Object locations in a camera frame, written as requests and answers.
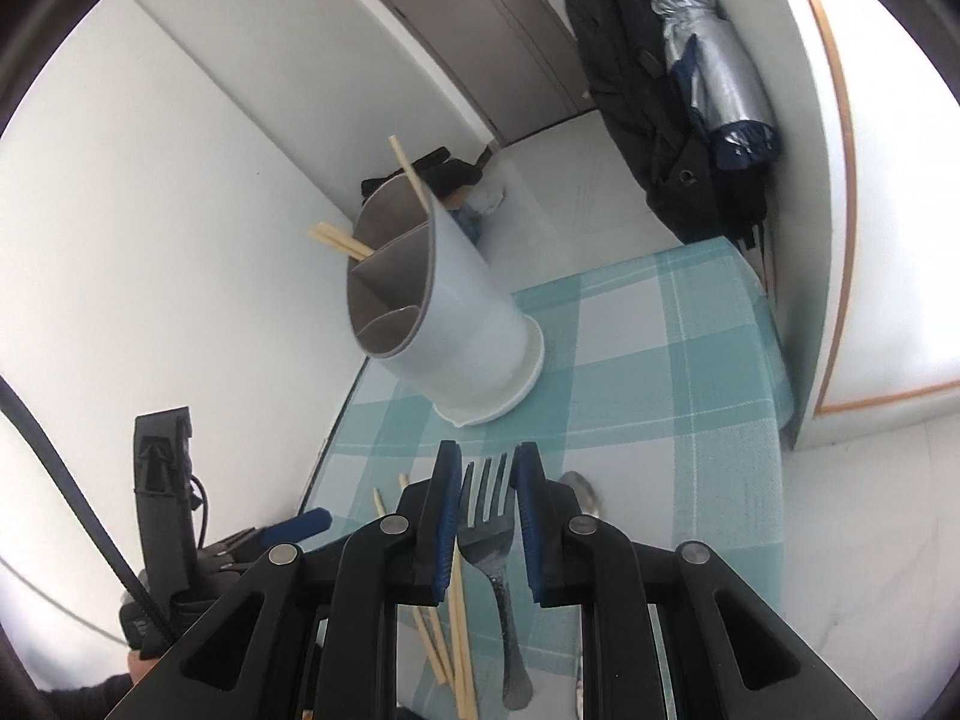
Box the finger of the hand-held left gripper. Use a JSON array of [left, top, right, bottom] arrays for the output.
[[199, 529, 260, 567], [255, 508, 333, 545]]

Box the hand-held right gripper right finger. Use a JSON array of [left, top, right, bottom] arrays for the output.
[[514, 441, 882, 720]]

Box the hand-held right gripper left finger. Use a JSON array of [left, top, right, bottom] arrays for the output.
[[105, 441, 462, 720]]

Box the metal fork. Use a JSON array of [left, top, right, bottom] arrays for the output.
[[457, 452, 533, 711]]

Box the metal spoon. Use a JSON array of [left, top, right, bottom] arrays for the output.
[[559, 471, 601, 522]]

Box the pile of wooden chopsticks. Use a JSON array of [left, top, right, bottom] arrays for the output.
[[373, 472, 481, 720]]

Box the white utensil holder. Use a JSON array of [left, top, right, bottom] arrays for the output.
[[346, 178, 545, 425]]

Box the wooden chopstick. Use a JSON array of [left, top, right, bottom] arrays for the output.
[[388, 136, 430, 209], [308, 232, 368, 260], [318, 223, 374, 254]]

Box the person's left forearm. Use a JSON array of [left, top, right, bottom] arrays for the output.
[[34, 649, 162, 720]]

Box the white plastic bag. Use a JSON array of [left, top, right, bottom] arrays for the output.
[[469, 172, 512, 215]]

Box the black bag on floor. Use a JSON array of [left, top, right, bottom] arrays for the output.
[[361, 150, 488, 200]]

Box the black hanging backpack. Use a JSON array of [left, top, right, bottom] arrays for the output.
[[561, 0, 766, 245]]

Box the white panel with wooden trim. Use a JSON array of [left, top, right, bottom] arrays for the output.
[[780, 0, 960, 451]]

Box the silver folded umbrella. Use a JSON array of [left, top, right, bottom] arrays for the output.
[[643, 0, 781, 170]]

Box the grey door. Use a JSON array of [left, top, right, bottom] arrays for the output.
[[334, 0, 590, 147]]

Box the black cable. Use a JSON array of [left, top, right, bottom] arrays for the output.
[[0, 373, 173, 650]]

